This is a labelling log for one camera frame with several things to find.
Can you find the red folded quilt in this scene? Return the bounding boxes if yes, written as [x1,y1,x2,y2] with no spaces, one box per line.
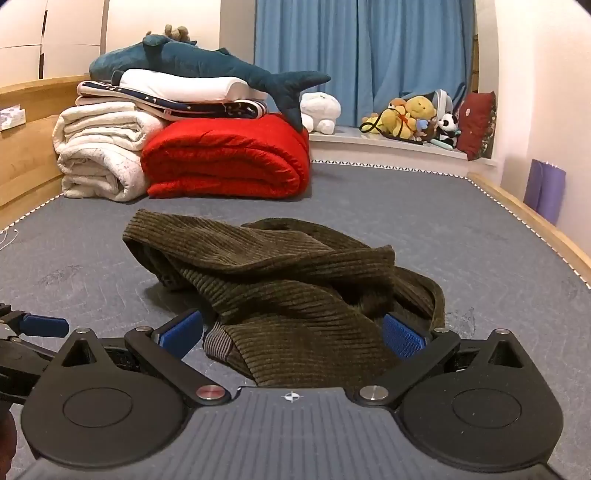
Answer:
[141,112,311,199]

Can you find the tissue box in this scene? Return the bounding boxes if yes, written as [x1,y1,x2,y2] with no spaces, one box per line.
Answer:
[0,105,27,133]

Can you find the blue curtain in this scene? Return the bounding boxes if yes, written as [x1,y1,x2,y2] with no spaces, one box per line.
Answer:
[254,0,477,130]

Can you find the grey quilted mattress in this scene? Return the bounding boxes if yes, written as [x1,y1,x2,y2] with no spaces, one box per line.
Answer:
[0,161,591,480]

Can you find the white folded pillow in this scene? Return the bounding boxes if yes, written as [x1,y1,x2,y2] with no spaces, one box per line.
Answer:
[112,69,269,104]

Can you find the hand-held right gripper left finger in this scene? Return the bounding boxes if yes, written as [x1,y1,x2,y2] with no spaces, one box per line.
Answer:
[52,310,234,408]

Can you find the white blue backpack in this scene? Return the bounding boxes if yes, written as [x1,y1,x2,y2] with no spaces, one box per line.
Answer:
[422,83,468,120]

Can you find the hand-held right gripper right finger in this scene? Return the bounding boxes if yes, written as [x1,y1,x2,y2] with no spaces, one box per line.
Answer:
[355,313,536,409]

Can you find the white plush toy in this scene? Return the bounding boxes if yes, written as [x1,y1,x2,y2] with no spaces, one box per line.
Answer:
[300,91,342,136]

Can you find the white folded blanket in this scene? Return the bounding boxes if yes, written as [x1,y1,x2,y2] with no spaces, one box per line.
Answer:
[53,102,167,202]

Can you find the yellow plush toy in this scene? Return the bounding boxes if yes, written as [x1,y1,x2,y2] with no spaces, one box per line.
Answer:
[361,99,417,140]

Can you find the navy star-printed blanket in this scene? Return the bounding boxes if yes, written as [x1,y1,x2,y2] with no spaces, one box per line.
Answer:
[76,80,269,123]

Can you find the panda plush toy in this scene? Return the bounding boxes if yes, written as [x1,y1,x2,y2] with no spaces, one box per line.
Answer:
[436,114,460,147]

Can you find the purple rolled mat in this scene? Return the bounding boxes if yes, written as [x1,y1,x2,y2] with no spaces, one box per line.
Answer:
[523,159,567,226]

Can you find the brown plush toy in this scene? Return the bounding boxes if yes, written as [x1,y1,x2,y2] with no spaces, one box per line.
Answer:
[147,24,200,48]

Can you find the olive corduroy pants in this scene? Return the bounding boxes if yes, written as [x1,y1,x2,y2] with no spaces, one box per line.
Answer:
[122,209,446,388]

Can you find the white wardrobe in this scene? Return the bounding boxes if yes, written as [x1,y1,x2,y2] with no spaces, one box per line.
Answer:
[0,0,222,89]

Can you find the dark red cushion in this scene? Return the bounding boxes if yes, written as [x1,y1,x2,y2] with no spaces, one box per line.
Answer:
[456,91,498,161]

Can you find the wooden bed frame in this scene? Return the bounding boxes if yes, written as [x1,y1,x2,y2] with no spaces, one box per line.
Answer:
[0,74,591,291]

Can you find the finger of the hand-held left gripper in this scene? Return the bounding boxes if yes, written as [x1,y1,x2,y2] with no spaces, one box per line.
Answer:
[0,304,70,342]
[0,339,63,372]

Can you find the blue shark plush toy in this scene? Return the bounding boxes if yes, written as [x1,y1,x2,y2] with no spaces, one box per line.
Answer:
[89,34,331,132]

